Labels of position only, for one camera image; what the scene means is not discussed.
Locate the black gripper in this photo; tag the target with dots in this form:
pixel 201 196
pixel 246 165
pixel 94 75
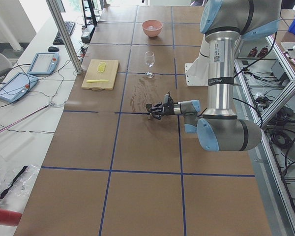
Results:
pixel 169 109

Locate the steel double jigger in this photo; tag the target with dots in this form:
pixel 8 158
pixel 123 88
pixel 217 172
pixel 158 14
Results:
pixel 148 108

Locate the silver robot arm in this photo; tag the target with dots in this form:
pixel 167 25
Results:
pixel 223 23

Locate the clear wine glass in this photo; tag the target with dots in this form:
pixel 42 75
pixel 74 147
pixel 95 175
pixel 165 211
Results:
pixel 149 60

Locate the pink ice bowl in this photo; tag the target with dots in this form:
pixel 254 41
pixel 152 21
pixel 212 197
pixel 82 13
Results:
pixel 155 23

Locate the heap of ice cubes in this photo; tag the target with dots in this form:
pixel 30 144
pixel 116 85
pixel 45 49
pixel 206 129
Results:
pixel 151 28

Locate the bamboo cutting board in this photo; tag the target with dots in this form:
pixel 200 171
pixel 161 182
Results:
pixel 110 74

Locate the lemon slice nearest knife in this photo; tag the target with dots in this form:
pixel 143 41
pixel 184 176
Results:
pixel 100 71

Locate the yellow plastic knife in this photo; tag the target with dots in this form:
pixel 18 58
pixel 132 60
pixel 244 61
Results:
pixel 97 81

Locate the black power box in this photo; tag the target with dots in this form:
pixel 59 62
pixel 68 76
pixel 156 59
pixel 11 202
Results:
pixel 87 34

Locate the pink thin rod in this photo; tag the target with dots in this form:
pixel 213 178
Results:
pixel 25 117

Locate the black computer mouse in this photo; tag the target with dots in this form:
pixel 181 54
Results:
pixel 53 49

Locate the far blue teach pendant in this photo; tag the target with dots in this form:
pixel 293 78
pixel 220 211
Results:
pixel 44 64

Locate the blue teach pendant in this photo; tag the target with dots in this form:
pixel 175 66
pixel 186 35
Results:
pixel 44 64
pixel 17 87

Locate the near blue teach pendant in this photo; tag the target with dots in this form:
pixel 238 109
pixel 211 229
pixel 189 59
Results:
pixel 17 87

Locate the clear plastic bag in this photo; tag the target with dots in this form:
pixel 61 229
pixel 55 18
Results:
pixel 17 181

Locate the red fire extinguisher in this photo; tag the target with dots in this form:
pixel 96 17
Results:
pixel 9 218

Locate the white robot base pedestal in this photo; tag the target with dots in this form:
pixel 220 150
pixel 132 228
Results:
pixel 196 73

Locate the aluminium frame post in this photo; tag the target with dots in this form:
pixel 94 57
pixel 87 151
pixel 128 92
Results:
pixel 56 14

